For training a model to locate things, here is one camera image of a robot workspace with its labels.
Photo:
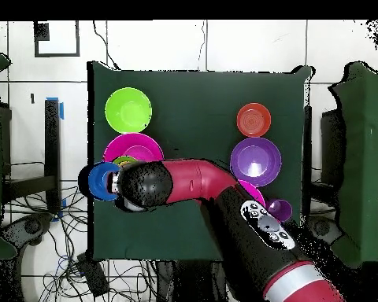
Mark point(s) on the blue plastic bowl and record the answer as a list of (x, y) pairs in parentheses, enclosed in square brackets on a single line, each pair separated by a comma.
[(96, 182)]

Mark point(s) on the small lime green bowl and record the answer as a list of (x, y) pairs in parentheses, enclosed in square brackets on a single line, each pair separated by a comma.
[(119, 158)]

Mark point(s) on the magenta plastic bowl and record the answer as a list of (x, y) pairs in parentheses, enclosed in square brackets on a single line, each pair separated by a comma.
[(135, 143), (253, 192)]

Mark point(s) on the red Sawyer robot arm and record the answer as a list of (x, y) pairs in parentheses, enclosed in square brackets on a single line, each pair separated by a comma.
[(195, 179)]

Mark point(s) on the large lime green bowl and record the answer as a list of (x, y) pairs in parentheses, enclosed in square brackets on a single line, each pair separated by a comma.
[(128, 110)]

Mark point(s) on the black metal stand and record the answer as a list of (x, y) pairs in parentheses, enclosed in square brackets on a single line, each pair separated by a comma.
[(52, 141)]

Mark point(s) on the blue tape strip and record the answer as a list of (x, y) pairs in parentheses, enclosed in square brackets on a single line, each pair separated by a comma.
[(61, 111)]

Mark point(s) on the black floor box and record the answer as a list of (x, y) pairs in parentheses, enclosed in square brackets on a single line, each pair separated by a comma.
[(93, 276)]

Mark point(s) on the dark green tablecloth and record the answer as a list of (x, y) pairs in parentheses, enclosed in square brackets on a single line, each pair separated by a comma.
[(192, 94)]

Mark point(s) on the purple plastic bowl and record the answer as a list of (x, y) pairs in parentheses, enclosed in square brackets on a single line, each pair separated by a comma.
[(255, 157)]

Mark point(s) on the red plastic bowl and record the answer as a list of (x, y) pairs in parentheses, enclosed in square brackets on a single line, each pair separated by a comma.
[(254, 120)]

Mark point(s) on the purple plastic cup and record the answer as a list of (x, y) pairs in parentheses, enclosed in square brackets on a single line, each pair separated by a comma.
[(283, 210)]

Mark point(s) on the grey pedestal foot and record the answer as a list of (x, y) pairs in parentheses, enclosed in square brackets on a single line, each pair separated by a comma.
[(31, 226), (321, 228)]

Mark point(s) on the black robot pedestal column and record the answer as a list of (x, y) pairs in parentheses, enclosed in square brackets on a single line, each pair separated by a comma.
[(189, 283)]

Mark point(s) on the black square floor frame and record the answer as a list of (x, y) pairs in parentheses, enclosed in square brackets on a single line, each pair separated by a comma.
[(56, 55)]

